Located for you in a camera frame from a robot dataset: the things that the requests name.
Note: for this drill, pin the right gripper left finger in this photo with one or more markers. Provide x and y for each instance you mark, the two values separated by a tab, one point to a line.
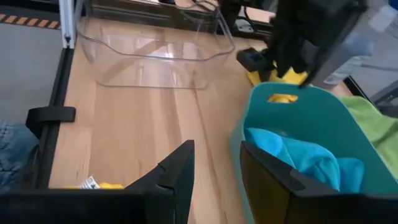
174	186

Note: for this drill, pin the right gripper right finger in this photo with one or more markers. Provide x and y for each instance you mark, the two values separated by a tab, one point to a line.
267	199

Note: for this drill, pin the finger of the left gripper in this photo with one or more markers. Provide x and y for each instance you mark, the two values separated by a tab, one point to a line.
326	59
253	62

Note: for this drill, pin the yellow microfiber towel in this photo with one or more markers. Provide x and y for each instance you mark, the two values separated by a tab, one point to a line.
289	77
109	186

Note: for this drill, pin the blue microfiber towel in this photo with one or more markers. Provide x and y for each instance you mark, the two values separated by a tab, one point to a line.
311	158

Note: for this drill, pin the large green microfiber towel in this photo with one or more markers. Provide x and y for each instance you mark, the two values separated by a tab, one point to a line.
379	130

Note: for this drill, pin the teal plastic basket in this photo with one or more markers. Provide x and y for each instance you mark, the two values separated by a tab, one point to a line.
311	115

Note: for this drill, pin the clear plastic basket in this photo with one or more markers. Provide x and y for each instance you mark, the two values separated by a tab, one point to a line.
124	56

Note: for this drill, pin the person's leg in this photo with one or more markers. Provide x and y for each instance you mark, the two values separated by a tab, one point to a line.
15	149

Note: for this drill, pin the aluminium frame post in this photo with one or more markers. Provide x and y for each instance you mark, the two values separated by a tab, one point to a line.
66	21

